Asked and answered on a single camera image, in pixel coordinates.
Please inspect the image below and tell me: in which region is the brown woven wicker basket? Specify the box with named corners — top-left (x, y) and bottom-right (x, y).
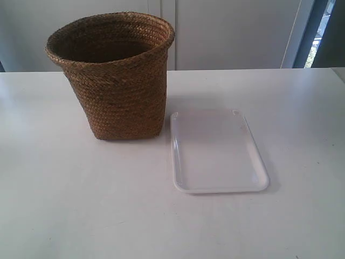
top-left (45, 12), bottom-right (175, 140)

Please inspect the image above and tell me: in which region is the white plastic tray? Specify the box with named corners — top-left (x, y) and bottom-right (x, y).
top-left (170, 109), bottom-right (270, 194)

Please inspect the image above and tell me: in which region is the thin white hanging cord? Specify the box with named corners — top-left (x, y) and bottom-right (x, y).
top-left (281, 0), bottom-right (303, 69)

